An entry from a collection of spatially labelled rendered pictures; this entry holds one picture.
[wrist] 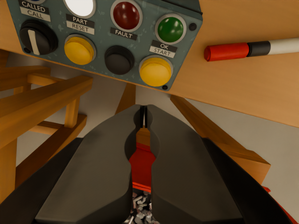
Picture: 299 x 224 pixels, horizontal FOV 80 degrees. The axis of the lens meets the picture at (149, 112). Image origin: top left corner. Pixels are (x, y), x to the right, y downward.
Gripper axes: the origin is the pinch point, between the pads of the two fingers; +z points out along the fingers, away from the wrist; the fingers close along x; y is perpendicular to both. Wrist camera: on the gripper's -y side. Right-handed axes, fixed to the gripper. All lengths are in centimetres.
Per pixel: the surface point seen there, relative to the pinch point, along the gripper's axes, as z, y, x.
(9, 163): 19.9, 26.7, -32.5
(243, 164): 14.7, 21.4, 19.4
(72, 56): 5.3, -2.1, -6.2
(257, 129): 89, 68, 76
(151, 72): 5.0, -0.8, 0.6
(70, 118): 64, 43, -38
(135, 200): 5.5, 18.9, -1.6
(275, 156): 84, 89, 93
